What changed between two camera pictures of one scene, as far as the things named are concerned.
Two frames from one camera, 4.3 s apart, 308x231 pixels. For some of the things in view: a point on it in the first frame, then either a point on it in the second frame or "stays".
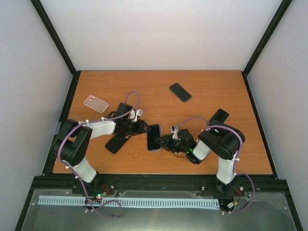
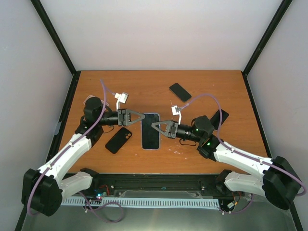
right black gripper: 166,143 → 172,134
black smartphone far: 179,91 stays
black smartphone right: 220,115 stays
